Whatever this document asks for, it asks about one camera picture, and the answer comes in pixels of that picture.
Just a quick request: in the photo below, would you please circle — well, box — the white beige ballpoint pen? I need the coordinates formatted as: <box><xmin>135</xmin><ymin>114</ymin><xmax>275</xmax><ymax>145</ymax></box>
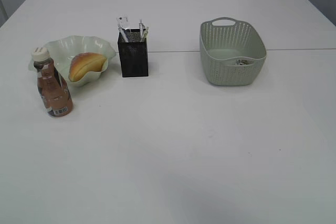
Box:
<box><xmin>141</xmin><ymin>27</ymin><xmax>149</xmax><ymax>42</ymax></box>

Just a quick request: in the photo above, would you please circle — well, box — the grey grip ballpoint pen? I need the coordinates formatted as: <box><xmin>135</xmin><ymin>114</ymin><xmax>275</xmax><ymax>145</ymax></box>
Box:
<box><xmin>139</xmin><ymin>19</ymin><xmax>144</xmax><ymax>40</ymax></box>

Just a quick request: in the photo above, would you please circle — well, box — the paper piece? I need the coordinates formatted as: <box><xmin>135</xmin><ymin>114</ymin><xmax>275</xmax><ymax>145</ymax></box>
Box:
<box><xmin>235</xmin><ymin>59</ymin><xmax>253</xmax><ymax>66</ymax></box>

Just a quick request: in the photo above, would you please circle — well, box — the blue grip ballpoint pen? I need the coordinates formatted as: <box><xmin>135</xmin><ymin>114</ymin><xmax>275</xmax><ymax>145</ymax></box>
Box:
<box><xmin>118</xmin><ymin>24</ymin><xmax>129</xmax><ymax>42</ymax></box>

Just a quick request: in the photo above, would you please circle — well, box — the clear plastic ruler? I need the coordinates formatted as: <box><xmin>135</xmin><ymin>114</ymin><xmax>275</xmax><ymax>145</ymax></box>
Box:
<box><xmin>116</xmin><ymin>15</ymin><xmax>130</xmax><ymax>30</ymax></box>

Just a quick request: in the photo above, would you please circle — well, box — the bread bun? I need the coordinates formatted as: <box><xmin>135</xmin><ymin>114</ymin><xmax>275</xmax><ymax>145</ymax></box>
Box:
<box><xmin>69</xmin><ymin>52</ymin><xmax>107</xmax><ymax>82</ymax></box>

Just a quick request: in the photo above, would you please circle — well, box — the brown Nescafe coffee bottle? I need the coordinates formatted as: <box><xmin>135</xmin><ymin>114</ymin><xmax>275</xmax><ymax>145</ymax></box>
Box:
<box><xmin>31</xmin><ymin>47</ymin><xmax>73</xmax><ymax>117</ymax></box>

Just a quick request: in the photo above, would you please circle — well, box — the black mesh pen holder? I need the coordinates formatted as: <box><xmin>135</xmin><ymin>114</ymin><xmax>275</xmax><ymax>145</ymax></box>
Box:
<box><xmin>118</xmin><ymin>29</ymin><xmax>149</xmax><ymax>78</ymax></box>

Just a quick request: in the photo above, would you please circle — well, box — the light green woven basket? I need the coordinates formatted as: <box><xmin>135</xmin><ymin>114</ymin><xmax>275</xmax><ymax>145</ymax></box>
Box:
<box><xmin>199</xmin><ymin>17</ymin><xmax>267</xmax><ymax>86</ymax></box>

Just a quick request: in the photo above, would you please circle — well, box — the pale green wavy plate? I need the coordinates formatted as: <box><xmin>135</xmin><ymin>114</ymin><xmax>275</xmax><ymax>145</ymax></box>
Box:
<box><xmin>44</xmin><ymin>35</ymin><xmax>116</xmax><ymax>88</ymax></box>

